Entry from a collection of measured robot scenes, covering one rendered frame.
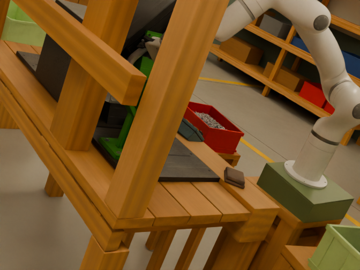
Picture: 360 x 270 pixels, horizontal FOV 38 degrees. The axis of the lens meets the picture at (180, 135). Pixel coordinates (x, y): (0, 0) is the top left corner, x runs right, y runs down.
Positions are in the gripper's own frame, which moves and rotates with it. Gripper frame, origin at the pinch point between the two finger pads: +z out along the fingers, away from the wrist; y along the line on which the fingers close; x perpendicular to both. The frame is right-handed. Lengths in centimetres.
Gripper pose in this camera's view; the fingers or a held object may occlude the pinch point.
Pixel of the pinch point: (144, 49)
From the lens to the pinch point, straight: 201.5
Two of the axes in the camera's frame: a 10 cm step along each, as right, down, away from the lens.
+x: -6.9, 6.3, -3.7
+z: -6.2, -2.3, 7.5
